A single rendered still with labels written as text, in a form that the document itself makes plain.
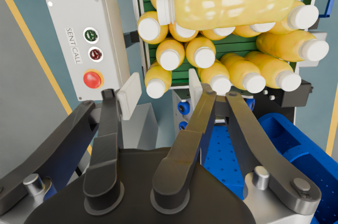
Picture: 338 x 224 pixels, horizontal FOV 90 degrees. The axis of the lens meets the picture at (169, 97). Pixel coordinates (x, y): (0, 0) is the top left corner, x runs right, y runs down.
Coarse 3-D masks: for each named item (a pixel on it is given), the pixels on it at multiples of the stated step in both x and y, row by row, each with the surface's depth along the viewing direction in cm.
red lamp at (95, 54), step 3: (90, 51) 32; (93, 51) 32; (96, 51) 32; (99, 51) 33; (90, 54) 32; (93, 54) 32; (96, 54) 32; (99, 54) 32; (93, 57) 32; (96, 57) 32; (99, 57) 33
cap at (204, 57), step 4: (204, 48) 33; (208, 48) 34; (196, 52) 35; (200, 52) 33; (204, 52) 33; (208, 52) 33; (212, 52) 33; (196, 56) 33; (200, 56) 33; (204, 56) 33; (208, 56) 33; (212, 56) 33; (196, 60) 34; (200, 60) 34; (204, 60) 34; (208, 60) 34; (212, 60) 34; (200, 64) 34; (204, 64) 34; (208, 64) 34
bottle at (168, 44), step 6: (168, 36) 47; (162, 42) 38; (168, 42) 37; (174, 42) 37; (180, 42) 42; (162, 48) 36; (168, 48) 36; (174, 48) 36; (180, 48) 37; (156, 54) 38; (180, 54) 36; (180, 60) 37
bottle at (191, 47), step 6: (198, 36) 41; (186, 42) 44; (192, 42) 38; (198, 42) 36; (204, 42) 36; (210, 42) 37; (186, 48) 40; (192, 48) 36; (198, 48) 35; (210, 48) 35; (186, 54) 39; (192, 54) 36; (192, 60) 37; (198, 66) 38
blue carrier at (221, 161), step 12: (216, 132) 53; (216, 144) 48; (228, 144) 47; (216, 156) 44; (228, 156) 43; (216, 168) 40; (228, 168) 40; (228, 180) 37; (240, 180) 37; (240, 192) 35
